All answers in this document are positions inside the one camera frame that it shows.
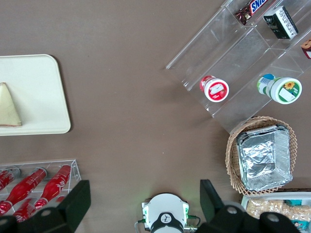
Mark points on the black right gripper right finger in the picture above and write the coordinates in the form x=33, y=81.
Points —
x=211, y=201

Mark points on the green lid yogurt cup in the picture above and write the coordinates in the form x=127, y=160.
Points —
x=284, y=91

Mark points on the clear acrylic bottle rack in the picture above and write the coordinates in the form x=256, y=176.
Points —
x=75, y=170

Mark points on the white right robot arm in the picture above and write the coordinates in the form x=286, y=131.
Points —
x=165, y=211

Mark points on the clear acrylic stepped shelf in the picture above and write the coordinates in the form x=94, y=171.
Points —
x=243, y=55

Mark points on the red cola bottle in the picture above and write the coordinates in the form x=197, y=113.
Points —
x=8, y=179
x=26, y=185
x=56, y=184
x=24, y=210

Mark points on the black white small carton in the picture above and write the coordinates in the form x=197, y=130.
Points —
x=280, y=23

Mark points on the light wicker basket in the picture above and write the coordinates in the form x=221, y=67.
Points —
x=233, y=170

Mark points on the cream plastic tray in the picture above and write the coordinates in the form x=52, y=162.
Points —
x=36, y=97

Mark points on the white snack tray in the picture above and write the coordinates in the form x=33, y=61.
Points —
x=267, y=195

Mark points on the red lid yogurt cup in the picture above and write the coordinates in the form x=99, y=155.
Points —
x=216, y=91

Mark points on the peanut snack bag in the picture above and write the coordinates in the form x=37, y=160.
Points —
x=298, y=211
x=264, y=206

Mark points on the triangular sandwich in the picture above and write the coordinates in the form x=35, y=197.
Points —
x=9, y=109

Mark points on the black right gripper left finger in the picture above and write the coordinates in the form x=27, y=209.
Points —
x=73, y=206

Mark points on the Snickers chocolate bar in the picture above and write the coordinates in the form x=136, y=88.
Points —
x=252, y=9

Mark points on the teal snack box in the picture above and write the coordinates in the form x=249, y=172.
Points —
x=300, y=224

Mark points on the aluminium foil container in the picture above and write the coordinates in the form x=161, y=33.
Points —
x=262, y=160

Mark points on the small teal snack packet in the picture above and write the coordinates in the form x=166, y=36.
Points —
x=293, y=202

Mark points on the red cookie box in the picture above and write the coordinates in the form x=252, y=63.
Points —
x=307, y=49

